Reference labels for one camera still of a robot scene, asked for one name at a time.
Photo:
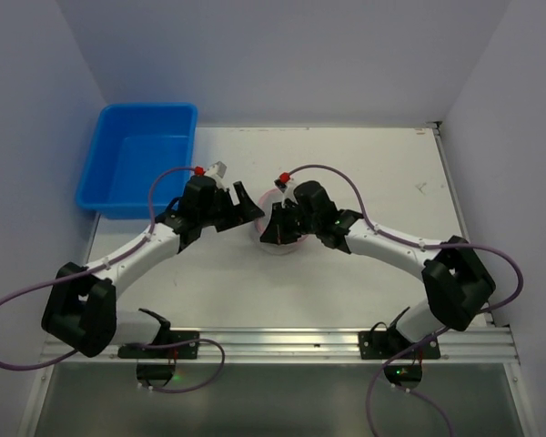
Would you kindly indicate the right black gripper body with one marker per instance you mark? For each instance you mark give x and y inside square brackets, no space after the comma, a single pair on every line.
[287,219]

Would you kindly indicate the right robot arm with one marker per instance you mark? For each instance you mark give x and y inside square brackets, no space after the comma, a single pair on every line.
[456,283]

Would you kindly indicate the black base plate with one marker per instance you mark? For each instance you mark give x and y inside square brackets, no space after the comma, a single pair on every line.
[382,345]
[168,345]

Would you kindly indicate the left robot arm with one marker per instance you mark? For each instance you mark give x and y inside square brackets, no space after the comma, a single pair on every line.
[81,309]

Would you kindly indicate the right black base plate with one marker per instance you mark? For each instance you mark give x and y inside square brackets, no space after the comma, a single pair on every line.
[382,345]

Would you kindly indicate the aluminium mounting rail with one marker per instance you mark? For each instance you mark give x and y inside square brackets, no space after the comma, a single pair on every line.
[480,345]

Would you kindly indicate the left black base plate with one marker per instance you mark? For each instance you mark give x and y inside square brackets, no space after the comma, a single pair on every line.
[168,345]

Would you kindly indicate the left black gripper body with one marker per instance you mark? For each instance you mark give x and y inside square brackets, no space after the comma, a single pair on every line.
[230,209]

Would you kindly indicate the white mesh laundry bag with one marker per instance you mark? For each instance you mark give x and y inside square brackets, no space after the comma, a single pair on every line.
[265,203]

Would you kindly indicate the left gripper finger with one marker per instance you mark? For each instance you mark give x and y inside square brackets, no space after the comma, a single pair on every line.
[246,208]
[230,221]

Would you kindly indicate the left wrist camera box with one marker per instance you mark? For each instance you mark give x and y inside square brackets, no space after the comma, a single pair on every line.
[217,171]

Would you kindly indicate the blue plastic bin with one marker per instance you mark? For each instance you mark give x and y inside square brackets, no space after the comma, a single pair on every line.
[132,145]

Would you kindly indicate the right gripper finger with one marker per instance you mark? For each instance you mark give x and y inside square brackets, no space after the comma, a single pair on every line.
[280,210]
[275,234]

